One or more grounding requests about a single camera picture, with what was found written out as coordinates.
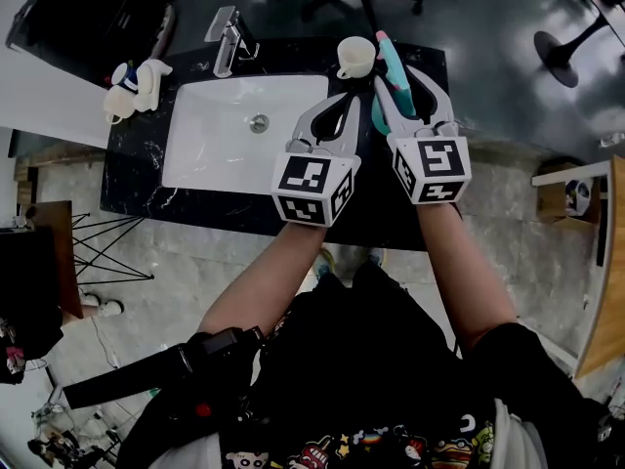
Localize black marble vanity counter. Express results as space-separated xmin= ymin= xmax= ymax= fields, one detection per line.
xmin=99 ymin=36 xmax=448 ymax=252

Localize wooden desk with white frame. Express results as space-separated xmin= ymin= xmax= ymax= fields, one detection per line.
xmin=574 ymin=153 xmax=625 ymax=381

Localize white ceramic cup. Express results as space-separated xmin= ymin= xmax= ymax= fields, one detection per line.
xmin=335 ymin=35 xmax=378 ymax=81

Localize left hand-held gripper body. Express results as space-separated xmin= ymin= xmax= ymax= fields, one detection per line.
xmin=271 ymin=134 xmax=363 ymax=228

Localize black strap with device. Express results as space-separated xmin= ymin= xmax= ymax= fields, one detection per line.
xmin=62 ymin=326 xmax=269 ymax=410

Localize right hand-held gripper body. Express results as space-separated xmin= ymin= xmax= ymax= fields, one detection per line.
xmin=385 ymin=119 xmax=473 ymax=206

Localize chrome faucet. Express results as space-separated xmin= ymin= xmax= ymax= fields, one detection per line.
xmin=203 ymin=6 xmax=261 ymax=79

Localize white handled mug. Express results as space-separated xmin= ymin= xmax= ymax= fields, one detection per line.
xmin=103 ymin=85 xmax=139 ymax=126

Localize open cardboard box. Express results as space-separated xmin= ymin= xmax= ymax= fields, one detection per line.
xmin=536 ymin=162 xmax=603 ymax=225

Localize black cabinet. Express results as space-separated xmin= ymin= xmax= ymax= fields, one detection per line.
xmin=4 ymin=0 xmax=197 ymax=70

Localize person's left forearm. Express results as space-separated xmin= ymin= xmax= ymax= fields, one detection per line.
xmin=196 ymin=219 xmax=329 ymax=335

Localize person's black printed shirt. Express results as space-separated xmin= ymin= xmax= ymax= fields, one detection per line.
xmin=115 ymin=260 xmax=625 ymax=469

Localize wooden stool with wire legs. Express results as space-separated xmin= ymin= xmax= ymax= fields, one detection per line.
xmin=22 ymin=199 xmax=156 ymax=322

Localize white shelf board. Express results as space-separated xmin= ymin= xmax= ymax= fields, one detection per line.
xmin=530 ymin=159 xmax=612 ymax=188

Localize white rectangular sink basin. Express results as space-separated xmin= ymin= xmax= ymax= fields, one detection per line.
xmin=161 ymin=73 xmax=331 ymax=197

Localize black round pedestal table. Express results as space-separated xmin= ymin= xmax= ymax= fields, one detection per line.
xmin=532 ymin=0 xmax=625 ymax=90

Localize person's right forearm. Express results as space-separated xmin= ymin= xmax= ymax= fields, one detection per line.
xmin=414 ymin=201 xmax=520 ymax=354

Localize teal and pink plastic toy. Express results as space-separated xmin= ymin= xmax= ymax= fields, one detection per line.
xmin=370 ymin=29 xmax=417 ymax=137

